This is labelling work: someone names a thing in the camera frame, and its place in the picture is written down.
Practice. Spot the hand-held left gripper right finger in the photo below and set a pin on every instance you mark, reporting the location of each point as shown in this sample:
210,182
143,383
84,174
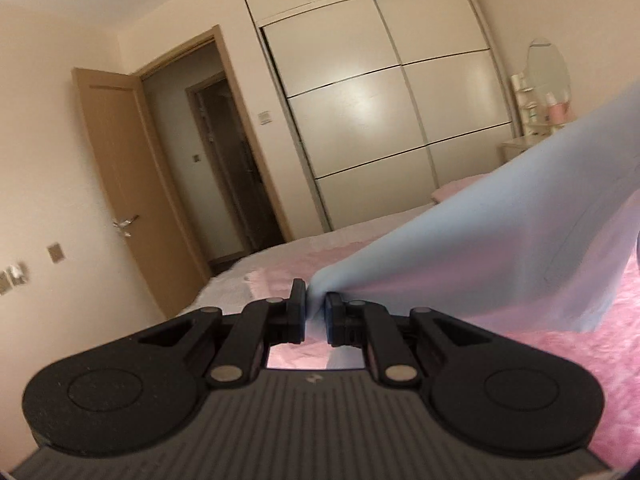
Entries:
332,317

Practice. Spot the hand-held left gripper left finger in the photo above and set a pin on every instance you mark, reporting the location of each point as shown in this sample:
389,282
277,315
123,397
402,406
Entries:
300,310

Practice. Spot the light blue knit garment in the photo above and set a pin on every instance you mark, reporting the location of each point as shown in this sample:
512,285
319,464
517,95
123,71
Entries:
500,235

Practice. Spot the dark hallway door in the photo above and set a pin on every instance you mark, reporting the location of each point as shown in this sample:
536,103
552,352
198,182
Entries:
230,170

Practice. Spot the pink pillow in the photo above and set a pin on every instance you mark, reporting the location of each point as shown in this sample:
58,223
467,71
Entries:
457,191

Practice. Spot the white sliding wardrobe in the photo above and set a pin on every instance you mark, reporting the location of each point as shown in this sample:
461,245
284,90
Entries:
380,120

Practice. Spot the brown wooden door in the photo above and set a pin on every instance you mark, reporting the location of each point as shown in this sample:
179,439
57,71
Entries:
135,185

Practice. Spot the pink rose blanket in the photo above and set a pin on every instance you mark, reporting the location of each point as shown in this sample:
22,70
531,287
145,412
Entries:
550,360

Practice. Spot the white dressing table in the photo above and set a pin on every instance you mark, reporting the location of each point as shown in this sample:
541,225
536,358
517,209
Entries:
520,146

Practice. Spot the pink bottle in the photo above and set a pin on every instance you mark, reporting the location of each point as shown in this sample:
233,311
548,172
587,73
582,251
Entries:
556,114

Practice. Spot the oval mirror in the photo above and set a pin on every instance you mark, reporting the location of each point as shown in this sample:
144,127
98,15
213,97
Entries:
547,67

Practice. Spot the white wall switch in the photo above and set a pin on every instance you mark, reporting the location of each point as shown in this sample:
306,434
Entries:
264,118

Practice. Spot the brown door frame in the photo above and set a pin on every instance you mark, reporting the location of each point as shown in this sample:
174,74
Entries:
225,85

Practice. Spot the brown wall switch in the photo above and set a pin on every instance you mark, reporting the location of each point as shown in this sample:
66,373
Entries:
56,253

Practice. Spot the wall socket panel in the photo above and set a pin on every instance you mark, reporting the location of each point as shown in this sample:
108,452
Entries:
12,280

